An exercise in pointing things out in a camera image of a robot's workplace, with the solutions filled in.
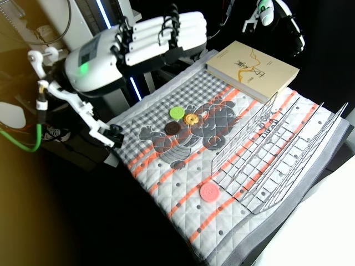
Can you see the brown toy cookie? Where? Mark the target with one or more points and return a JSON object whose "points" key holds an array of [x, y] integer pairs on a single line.
{"points": [[172, 128]]}

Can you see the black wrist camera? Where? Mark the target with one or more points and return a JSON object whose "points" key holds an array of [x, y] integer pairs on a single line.
{"points": [[117, 135]]}

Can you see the pink toy cookie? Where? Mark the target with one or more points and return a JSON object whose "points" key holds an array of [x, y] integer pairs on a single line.
{"points": [[210, 191]]}

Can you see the yellow toy flower cookie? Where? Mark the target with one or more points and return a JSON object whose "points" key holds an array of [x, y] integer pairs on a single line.
{"points": [[190, 119]]}

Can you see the beige paperback book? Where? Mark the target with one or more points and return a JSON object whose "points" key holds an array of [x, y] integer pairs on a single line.
{"points": [[249, 66]]}

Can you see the green toy cookie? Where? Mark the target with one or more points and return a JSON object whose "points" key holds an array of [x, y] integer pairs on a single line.
{"points": [[177, 113]]}

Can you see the quilt with printed bear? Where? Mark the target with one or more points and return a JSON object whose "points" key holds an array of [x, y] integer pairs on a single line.
{"points": [[180, 177]]}

